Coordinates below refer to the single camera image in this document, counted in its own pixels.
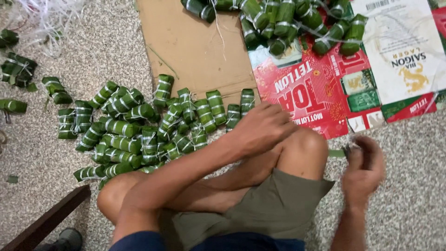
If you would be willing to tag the person's left hand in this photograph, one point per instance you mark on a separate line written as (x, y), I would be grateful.
(259, 130)

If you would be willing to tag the person's right hand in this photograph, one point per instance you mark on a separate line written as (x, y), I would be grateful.
(362, 177)

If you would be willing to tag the person's right fingers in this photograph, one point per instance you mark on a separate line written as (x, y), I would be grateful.
(369, 150)

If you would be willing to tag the person's left fingers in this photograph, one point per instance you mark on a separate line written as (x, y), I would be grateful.
(287, 123)

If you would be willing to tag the green leaf strip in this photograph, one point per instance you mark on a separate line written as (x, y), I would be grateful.
(336, 153)

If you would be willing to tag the person's right leg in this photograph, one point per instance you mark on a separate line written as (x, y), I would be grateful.
(303, 150)

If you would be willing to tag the person's leg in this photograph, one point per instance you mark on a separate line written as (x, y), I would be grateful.
(115, 195)
(303, 150)

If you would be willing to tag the red printed cardboard sheet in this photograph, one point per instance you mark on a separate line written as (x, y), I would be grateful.
(306, 90)

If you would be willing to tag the olive green shorts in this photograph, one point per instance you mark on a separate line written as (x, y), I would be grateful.
(271, 205)

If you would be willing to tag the heap of tied parcel bundles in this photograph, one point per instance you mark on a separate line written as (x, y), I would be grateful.
(282, 21)

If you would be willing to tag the white printed cardboard sheet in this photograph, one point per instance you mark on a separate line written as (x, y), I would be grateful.
(400, 38)

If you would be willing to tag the brown cardboard sheet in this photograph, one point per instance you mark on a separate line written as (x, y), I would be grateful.
(188, 45)

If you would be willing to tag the dark blue shirt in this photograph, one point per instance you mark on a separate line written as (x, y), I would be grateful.
(244, 243)

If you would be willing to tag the pile of green leaf-wrapped parcels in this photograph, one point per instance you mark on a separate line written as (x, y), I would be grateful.
(139, 129)

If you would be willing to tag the person's left leg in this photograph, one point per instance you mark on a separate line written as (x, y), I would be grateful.
(115, 195)

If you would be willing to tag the pair of leaf-wrapped parcels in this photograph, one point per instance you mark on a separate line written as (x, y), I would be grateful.
(57, 92)

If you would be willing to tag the grey shoe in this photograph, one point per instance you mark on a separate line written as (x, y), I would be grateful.
(68, 240)

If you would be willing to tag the dark wooden beam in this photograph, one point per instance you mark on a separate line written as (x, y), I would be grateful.
(45, 219)

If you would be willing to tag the green leaf-wrapped parcel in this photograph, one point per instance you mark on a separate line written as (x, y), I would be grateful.
(7, 37)
(13, 105)

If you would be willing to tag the tied bundle of leaf parcels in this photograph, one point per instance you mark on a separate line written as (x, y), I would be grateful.
(17, 69)

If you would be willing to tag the small green leaf scrap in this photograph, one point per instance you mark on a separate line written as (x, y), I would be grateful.
(12, 179)

